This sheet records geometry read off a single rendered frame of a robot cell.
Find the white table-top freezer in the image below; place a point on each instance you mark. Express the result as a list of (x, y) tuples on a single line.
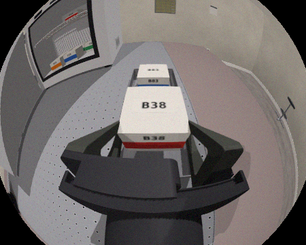
[(19, 89)]

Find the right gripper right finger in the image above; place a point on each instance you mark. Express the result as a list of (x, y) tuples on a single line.
[(222, 153)]

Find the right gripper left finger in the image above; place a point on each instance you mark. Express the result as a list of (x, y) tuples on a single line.
[(94, 142)]

